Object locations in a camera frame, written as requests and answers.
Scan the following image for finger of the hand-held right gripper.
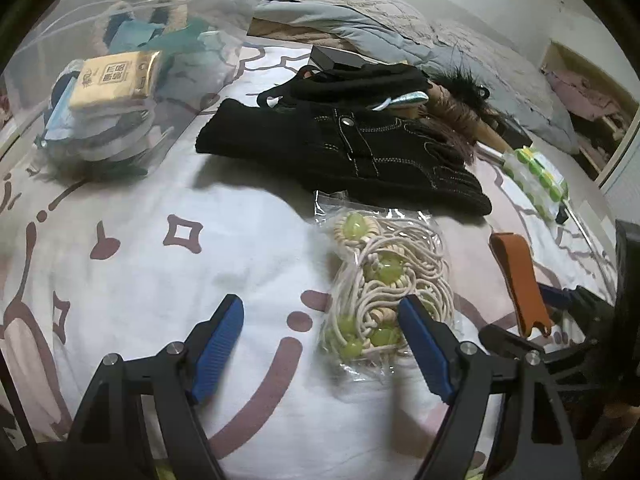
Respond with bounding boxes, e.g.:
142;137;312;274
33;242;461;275
537;282;617;323
479;324;547;361

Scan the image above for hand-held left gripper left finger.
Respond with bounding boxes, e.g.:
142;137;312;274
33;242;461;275
65;294;246;480

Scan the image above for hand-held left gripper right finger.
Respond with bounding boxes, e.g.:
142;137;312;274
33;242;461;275
397;294;583;480

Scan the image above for orange leather strap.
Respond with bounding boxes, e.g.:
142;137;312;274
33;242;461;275
489;231;553;338

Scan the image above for bagged cord with green beads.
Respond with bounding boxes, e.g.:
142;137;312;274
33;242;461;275
312;190;456;386

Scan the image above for clear plastic storage box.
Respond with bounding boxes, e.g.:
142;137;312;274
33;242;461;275
0;0;271;183

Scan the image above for thin metal rod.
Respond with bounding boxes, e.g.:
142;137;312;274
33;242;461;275
565;200;616;281

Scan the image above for beige bed mattress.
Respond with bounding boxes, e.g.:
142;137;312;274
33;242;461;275
470;125;616;261

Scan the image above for green dotted wet wipes packet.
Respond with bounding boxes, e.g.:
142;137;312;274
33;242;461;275
502;146;571;223

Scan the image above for white slatted door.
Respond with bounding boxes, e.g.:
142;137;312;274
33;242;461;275
600;110;640;206

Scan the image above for tan wooden piece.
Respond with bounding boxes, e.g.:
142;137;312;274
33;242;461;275
470;120;513;153

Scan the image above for pink clothes pile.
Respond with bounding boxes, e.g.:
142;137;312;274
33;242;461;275
545;67;633;121

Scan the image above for black stitched glove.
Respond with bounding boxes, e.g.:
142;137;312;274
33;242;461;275
195;98;493;217

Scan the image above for black furry accessory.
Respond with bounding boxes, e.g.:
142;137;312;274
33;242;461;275
430;47;493;101

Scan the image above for shiny silver packet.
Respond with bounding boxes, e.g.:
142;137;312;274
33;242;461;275
372;91;431;112

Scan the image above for beige quilted pillow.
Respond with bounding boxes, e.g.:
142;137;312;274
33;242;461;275
260;0;436;36
430;15;541;63

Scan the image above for yellow tissue pack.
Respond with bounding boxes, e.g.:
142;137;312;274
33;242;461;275
68;50;163;111

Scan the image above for light blue duvet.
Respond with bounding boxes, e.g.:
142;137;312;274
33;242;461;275
252;0;581;156

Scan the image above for small black box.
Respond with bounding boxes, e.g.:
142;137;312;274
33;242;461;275
307;45;368;73

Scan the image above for green packets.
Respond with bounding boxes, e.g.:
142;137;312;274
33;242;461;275
107;17;211;53

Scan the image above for tan woven blanket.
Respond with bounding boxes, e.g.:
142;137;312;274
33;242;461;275
247;17;346;53

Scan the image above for wall alcove shelf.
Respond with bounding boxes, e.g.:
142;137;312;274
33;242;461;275
540;40;640;181

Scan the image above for black fabric strap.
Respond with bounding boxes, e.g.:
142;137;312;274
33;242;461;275
257;62;431;108

